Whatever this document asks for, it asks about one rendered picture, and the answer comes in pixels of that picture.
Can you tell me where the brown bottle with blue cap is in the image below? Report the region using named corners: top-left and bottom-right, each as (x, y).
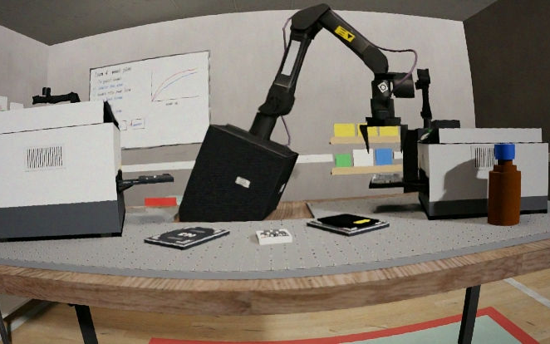
top-left (488, 144), bottom-right (521, 226)

